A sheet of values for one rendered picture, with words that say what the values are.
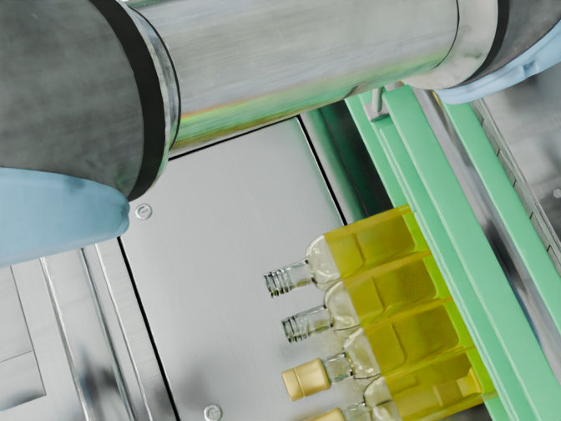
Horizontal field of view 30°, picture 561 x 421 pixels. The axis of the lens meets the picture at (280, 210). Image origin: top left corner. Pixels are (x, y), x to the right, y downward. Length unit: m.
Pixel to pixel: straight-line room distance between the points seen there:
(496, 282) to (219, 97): 0.54
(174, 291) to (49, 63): 0.86
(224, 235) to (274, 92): 0.77
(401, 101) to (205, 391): 0.42
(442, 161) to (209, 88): 0.57
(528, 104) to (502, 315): 0.22
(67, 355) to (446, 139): 0.54
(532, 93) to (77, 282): 0.61
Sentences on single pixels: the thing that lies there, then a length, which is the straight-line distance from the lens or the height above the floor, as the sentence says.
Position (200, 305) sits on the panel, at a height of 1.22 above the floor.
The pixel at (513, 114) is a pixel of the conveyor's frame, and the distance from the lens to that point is 1.09.
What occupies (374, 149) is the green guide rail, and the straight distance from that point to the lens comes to 1.27.
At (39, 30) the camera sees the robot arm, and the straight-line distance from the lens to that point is 0.48.
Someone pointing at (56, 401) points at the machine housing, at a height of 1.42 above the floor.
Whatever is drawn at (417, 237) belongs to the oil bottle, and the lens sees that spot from 1.16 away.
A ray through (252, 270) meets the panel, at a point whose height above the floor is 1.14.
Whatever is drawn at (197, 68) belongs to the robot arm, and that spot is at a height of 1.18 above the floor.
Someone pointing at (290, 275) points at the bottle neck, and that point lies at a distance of 1.15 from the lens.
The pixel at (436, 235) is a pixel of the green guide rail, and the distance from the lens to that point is 1.12.
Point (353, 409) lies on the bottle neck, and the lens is 1.11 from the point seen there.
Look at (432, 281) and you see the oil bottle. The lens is 1.14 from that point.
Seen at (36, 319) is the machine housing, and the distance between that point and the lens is 1.36.
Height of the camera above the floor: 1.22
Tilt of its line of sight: 6 degrees down
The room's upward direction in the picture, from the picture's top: 110 degrees counter-clockwise
